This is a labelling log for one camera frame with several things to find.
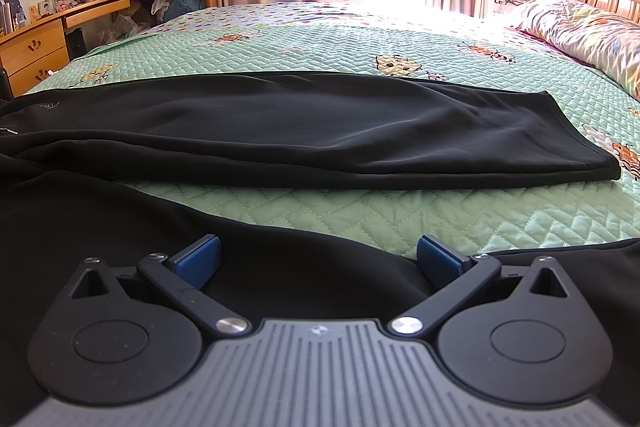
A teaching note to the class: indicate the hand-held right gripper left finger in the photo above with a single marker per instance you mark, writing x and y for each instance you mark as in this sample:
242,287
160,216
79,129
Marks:
197,259

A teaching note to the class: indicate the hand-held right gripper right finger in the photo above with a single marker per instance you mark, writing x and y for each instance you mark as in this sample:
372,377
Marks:
440,257

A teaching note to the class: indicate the black pants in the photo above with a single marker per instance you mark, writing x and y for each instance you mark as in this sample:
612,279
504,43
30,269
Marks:
300,127

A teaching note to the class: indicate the green quilted bee bedspread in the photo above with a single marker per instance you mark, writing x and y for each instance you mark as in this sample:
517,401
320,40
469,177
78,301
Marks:
350,37

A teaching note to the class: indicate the clear plastic bag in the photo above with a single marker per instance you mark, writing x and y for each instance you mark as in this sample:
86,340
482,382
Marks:
122,28

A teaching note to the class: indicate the white box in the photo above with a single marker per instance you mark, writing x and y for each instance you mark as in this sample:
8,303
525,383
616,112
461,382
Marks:
500,7

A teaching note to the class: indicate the blue fabric bag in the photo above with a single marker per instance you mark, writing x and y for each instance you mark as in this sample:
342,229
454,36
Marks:
185,2

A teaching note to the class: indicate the floral satin quilt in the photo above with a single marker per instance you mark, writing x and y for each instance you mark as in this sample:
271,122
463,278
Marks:
585,37

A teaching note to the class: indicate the wooden desk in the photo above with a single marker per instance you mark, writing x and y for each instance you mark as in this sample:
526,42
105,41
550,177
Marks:
35,52

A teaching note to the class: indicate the small framed photos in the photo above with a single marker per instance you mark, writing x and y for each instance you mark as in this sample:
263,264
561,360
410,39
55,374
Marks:
57,4

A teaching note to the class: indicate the steel thermos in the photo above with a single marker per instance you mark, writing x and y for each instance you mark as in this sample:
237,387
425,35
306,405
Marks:
6,19

